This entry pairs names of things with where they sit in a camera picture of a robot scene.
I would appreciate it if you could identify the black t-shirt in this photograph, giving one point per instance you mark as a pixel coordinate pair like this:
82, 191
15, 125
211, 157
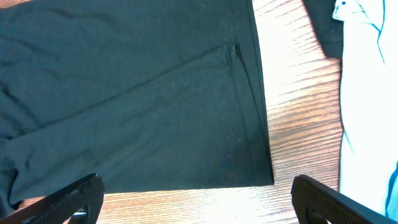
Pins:
150, 95

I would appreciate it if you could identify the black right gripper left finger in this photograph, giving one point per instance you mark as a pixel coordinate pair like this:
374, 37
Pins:
79, 202

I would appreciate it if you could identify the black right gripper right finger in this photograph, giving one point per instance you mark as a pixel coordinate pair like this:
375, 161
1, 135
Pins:
315, 203

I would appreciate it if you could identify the light blue shirt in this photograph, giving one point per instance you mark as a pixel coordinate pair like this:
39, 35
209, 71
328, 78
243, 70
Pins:
368, 100

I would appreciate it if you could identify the black garment under blue shirt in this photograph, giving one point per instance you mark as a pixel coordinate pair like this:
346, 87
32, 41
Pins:
328, 31

